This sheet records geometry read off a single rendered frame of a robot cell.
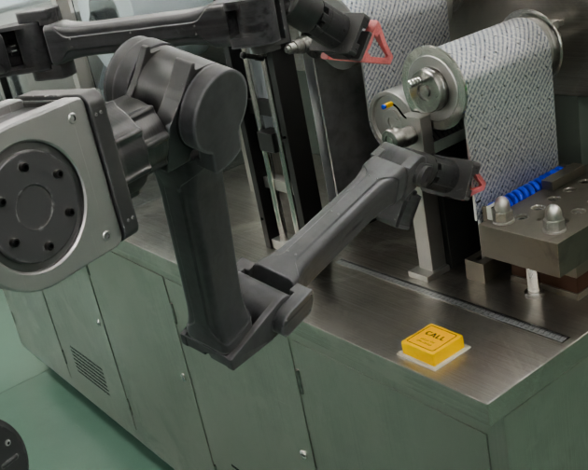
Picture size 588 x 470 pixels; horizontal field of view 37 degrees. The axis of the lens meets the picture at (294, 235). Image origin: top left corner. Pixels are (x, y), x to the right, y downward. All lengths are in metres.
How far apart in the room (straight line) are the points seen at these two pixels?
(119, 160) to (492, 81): 0.96
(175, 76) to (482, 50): 0.88
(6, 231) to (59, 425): 2.64
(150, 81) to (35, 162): 0.16
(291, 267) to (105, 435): 2.06
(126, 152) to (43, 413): 2.70
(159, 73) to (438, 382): 0.74
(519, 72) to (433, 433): 0.64
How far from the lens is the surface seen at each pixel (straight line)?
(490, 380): 1.32
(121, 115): 0.70
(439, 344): 1.37
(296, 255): 1.12
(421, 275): 1.61
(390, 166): 1.30
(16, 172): 0.62
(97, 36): 1.37
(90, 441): 3.09
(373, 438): 1.61
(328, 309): 1.57
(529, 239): 1.44
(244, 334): 1.02
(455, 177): 1.45
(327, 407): 1.68
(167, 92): 0.74
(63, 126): 0.65
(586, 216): 1.49
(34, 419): 3.34
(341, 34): 1.34
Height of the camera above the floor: 1.63
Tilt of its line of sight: 22 degrees down
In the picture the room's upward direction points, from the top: 11 degrees counter-clockwise
